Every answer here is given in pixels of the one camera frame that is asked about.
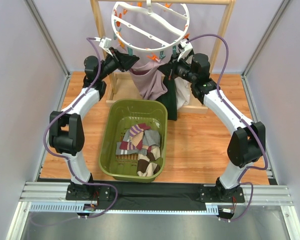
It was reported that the wooden drying rack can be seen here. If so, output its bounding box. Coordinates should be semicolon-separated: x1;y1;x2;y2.
89;0;236;115

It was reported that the pink sock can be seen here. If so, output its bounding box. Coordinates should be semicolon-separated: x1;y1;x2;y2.
128;60;168;100

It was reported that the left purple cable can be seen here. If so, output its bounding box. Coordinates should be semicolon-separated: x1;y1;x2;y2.
29;36;119;228

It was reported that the maroon purple striped sock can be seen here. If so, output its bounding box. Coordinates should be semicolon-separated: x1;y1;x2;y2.
119;123;150;150

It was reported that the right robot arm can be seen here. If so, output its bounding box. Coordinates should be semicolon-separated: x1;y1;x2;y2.
158;53;265;196

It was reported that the white sock on hanger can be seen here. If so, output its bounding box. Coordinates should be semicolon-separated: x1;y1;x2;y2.
175;77;190;109

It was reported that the black cloth strip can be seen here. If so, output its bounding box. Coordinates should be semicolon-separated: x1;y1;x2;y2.
109;181;206;211

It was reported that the purple cable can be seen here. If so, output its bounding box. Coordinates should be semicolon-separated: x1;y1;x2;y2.
187;34;268;224
29;36;119;228

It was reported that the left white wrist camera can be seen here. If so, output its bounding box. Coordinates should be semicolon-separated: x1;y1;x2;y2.
92;37;113;56

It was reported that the brown beige patterned sock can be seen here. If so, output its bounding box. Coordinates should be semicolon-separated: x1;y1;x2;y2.
137;145;161;177

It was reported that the dark green sock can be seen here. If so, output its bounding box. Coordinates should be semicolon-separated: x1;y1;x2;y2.
156;76;177;121

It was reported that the green plastic basket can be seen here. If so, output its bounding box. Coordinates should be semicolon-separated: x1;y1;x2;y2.
99;99;168;183

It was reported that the white round clip hanger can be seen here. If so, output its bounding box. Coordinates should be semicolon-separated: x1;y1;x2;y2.
111;0;190;52

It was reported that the aluminium frame rail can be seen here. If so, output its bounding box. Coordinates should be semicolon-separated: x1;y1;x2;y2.
7;178;300;240

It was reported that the teal clothes clip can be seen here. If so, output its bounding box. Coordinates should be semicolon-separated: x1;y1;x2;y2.
159;50;166;60

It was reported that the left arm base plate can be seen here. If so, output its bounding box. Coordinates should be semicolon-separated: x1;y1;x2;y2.
66;183;116;201

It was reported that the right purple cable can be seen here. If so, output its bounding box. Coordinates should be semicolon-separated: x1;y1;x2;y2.
187;34;268;224

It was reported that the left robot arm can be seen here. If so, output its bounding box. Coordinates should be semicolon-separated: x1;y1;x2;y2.
47;47;139;199

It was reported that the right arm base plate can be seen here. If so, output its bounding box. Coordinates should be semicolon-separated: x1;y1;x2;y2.
198;184;245;203

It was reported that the orange clothes clip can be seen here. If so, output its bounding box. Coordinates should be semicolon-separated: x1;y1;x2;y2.
147;52;161;63

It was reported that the grey striped sock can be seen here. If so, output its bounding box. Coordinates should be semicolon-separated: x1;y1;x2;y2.
115;130;161;155

